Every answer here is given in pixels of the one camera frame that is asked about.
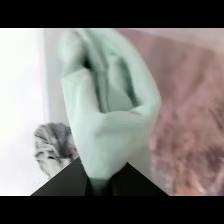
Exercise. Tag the mint green T-shirt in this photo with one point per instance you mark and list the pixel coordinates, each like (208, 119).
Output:
(106, 133)

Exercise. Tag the grey patterned garment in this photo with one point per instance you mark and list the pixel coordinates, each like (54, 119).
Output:
(53, 148)

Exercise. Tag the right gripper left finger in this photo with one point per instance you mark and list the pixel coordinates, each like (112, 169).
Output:
(68, 183)

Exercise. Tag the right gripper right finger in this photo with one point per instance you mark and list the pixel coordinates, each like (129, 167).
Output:
(136, 183)

